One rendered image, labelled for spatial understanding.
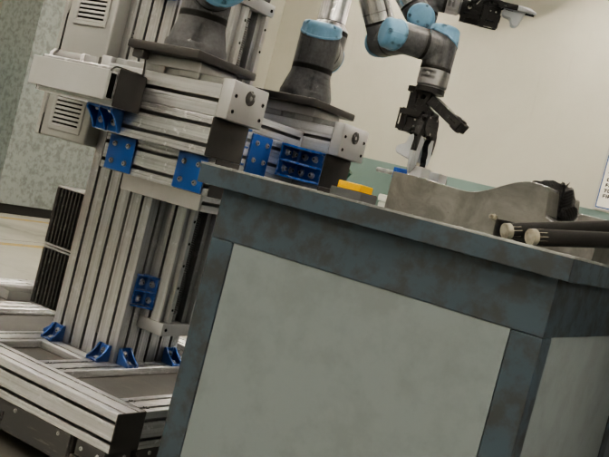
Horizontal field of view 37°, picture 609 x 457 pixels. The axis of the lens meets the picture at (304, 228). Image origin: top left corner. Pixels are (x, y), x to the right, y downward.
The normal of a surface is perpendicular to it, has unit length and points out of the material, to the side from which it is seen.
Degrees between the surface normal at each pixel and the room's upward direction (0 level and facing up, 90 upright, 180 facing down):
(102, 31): 90
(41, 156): 90
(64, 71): 90
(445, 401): 90
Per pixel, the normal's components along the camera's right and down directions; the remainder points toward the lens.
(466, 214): -0.51, -0.09
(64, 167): 0.84, 0.24
